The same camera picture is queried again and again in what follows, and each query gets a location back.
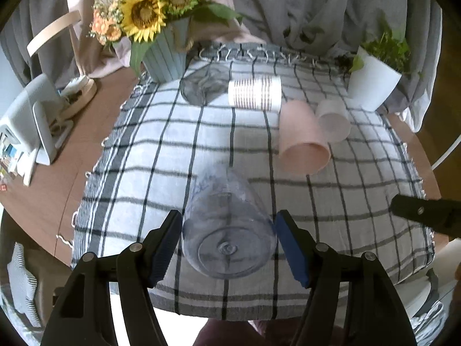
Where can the white frosted cup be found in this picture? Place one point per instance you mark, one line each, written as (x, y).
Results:
(333, 119)

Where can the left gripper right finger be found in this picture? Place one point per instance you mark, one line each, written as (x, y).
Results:
(375, 315)

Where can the pink cup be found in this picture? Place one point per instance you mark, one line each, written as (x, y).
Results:
(303, 149)

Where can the pink curtain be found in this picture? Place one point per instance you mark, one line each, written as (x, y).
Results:
(102, 46)

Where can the clear blue-printed plastic cup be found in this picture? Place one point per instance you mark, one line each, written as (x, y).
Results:
(227, 233)

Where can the sunflower bouquet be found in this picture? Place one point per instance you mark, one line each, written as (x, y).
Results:
(143, 20)

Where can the green pothos plant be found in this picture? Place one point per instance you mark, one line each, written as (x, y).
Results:
(390, 46)

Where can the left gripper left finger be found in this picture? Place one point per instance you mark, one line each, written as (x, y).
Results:
(82, 314)

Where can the dark clear glass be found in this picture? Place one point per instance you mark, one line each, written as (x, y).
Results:
(205, 85)

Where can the white floor lamp pole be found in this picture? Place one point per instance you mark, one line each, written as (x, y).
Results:
(447, 153)

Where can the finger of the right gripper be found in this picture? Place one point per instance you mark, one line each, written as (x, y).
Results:
(442, 216)

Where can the white tablet stand device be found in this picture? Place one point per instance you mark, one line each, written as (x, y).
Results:
(32, 124)

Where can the teal ribbed vase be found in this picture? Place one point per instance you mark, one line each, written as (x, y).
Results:
(165, 60)

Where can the grey curtain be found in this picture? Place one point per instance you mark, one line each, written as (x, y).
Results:
(317, 27)

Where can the white ribbed plant pot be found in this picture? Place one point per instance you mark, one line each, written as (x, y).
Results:
(371, 81)

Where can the checked grey tablecloth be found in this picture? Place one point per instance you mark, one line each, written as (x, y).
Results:
(160, 143)

